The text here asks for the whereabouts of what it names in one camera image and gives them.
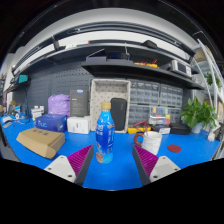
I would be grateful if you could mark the black overhead shelf unit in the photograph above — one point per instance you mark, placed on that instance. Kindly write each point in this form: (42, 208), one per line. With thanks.
(116, 68)

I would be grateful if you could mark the purple plastic bag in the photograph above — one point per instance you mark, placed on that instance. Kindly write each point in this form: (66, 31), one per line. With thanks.
(59, 105)

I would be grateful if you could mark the blue drink bottle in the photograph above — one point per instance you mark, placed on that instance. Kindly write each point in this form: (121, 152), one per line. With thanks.
(105, 133)

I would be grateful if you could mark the wide grey drawer cabinet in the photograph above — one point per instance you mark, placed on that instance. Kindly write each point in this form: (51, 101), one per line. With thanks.
(144, 93)

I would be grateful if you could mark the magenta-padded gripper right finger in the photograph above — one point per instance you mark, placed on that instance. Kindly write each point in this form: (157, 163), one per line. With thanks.
(160, 166)

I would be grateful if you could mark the flat round red coaster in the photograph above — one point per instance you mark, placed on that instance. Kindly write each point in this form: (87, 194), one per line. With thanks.
(174, 148)

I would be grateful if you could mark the clear box with coloured parts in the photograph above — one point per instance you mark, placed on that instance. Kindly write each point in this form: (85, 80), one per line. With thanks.
(160, 115)

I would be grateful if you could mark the dark grey upright box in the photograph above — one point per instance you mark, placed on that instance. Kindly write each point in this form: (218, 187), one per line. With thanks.
(79, 103)

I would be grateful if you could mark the flat black case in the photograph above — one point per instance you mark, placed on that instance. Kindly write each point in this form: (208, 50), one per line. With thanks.
(180, 129)

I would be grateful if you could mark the flat brown cardboard box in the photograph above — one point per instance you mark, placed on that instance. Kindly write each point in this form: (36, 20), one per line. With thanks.
(38, 140)

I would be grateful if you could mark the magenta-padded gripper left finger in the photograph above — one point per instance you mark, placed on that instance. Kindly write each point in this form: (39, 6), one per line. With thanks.
(63, 166)

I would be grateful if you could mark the black zip pouch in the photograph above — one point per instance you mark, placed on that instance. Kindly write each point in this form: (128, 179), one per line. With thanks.
(118, 113)

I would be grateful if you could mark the yellow multimeter with red leads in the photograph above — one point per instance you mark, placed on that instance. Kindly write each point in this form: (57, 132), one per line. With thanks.
(133, 130)

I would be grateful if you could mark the small white box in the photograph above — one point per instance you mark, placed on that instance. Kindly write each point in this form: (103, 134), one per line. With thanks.
(78, 125)

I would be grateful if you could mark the white metal rack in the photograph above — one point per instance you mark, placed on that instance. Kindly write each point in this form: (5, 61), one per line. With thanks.
(210, 70)

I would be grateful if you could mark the narrow grey drawer cabinet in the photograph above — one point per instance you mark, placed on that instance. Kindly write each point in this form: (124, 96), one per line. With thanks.
(171, 95)

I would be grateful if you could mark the black device with white label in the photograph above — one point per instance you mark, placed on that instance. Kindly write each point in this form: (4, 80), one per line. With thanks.
(161, 129)

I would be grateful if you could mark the potted green plant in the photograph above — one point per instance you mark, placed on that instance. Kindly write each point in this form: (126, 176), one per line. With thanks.
(196, 113)

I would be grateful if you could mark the blue carton box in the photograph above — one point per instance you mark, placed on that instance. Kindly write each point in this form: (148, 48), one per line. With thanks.
(50, 122)

